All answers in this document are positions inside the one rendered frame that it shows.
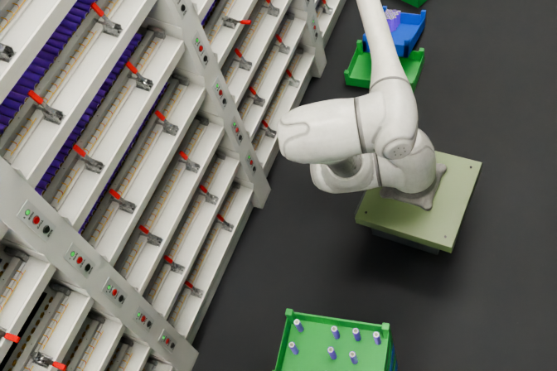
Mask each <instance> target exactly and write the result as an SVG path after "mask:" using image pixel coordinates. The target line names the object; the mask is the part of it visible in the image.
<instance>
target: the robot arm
mask: <svg viewBox="0 0 557 371"><path fill-rule="evenodd" d="M356 2H357V6H358V9H359V12H360V15H361V20H362V23H363V27H364V30H365V33H366V38H367V41H368V45H369V48H370V52H371V84H370V89H369V93H368V94H366V95H363V96H360V97H356V98H350V99H330V100H325V101H320V102H316V103H312V104H305V105H303V106H299V107H297V108H294V109H293V110H291V111H289V112H287V113H286V114H284V116H282V117H281V119H280V120H279V121H278V123H277V132H278V144H279V148H280V151H281V153H282V155H283V156H284V157H286V158H287V159H288V160H290V161H295V162H297V163H302V164H305V163H309V164H310V172H311V177H312V182H313V184H314V185H315V186H316V187H317V188H318V189H320V190H323V191H326V192H328V193H333V194H339V193H349V192H356V191H361V190H369V189H373V188H376V187H382V186H383V188H382V189H381V190H380V197H381V198H384V199H393V200H398V201H401V202H404V203H407V204H410V205H415V206H418V207H420V208H421V209H423V210H426V211H429V210H431V209H432V207H433V198H434V196H435V193H436V190H437V189H438V185H439V182H440V180H441V178H442V176H443V174H444V173H445V172H446V170H447V167H446V166H445V165H444V164H441V163H436V156H435V151H434V148H433V144H432V143H431V141H430V140H429V138H428V136H427V135H426V134H425V133H424V132H423V131H421V130H420V129H418V126H419V116H418V109H417V104H416V99H415V97H414V94H413V91H412V89H411V85H410V83H409V81H408V79H407V77H406V75H405V73H404V70H403V68H402V65H401V64H400V60H399V57H398V55H397V52H396V49H395V44H394V42H393V38H392V35H391V33H390V28H389V25H388V22H387V20H386V17H385V13H384V10H383V7H382V5H381V2H380V0H356Z"/></svg>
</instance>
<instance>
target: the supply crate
mask: <svg viewBox="0 0 557 371"><path fill-rule="evenodd" d="M285 315H286V317H287V319H286V323H285V326H284V330H283V337H282V341H281V345H280V349H279V352H278V359H277V363H276V367H275V370H272V371H386V370H387V363H388V357H389V350H390V339H391V329H390V324H388V323H382V325H377V324H371V323H365V322H360V321H354V320H343V319H338V318H332V317H326V316H316V315H310V314H304V313H299V312H294V311H293V309H288V308H287V309H286V312H285ZM296 319H299V320H300V322H301V324H302V326H303V332H298V330H297V328H296V326H295V324H294V323H293V322H294V320H296ZM333 326H336V327H337V329H338V331H339V334H340V338H339V339H338V340H336V339H335V338H334V336H333V333H332V331H331V328H332V327H333ZM354 328H357V329H358V330H359V332H360V335H361V340H360V341H356V340H355V337H354V335H353V333H352V330H353V329H354ZM376 331H377V332H379V334H380V339H381V344H379V345H377V344H375V341H374V337H373V333H374V332H376ZM290 342H294V344H295V345H296V346H297V348H298V350H299V352H298V354H293V352H292V350H291V349H290V348H289V346H288V344H289V343H290ZM328 347H333V349H334V350H335V352H336V354H337V358H336V359H331V357H330V355H329V353H328V351H327V349H328ZM351 351H354V352H355V353H356V357H357V359H358V363H357V364H353V363H352V361H351V358H350V356H349V353H350V352H351Z"/></svg>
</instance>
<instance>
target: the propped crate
mask: <svg viewBox="0 0 557 371"><path fill-rule="evenodd" d="M425 20H426V10H422V11H421V15H419V14H411V13H403V12H401V13H400V24H399V26H398V27H396V31H393V32H391V35H392V38H393V42H394V44H395V49H396V52H397V55H398V56H401V57H409V54H410V52H411V51H412V50H413V48H414V45H415V44H416V42H417V40H418V39H419V36H420V35H421V33H422V31H423V29H424V28H425ZM363 51H364V52H370V48H369V45H368V41H367V38H366V34H365V33H364V34H363Z"/></svg>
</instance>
